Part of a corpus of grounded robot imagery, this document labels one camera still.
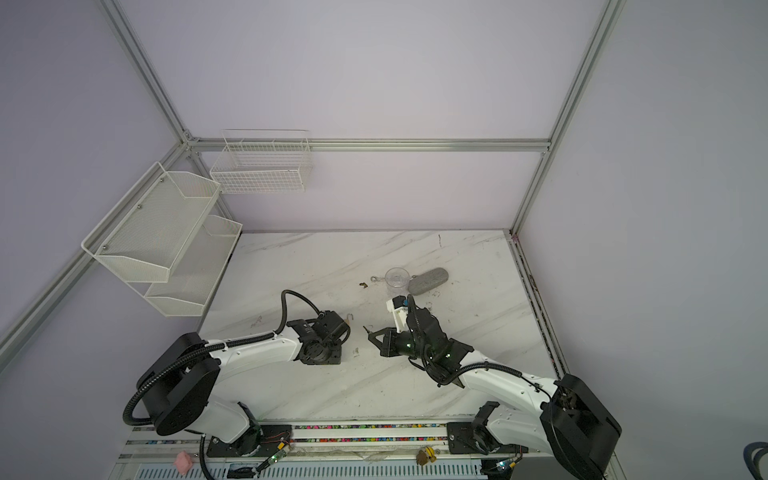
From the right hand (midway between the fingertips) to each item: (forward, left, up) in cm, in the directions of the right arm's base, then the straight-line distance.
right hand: (367, 338), depth 76 cm
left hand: (0, +13, -13) cm, 18 cm away
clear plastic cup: (+28, -7, -13) cm, 32 cm away
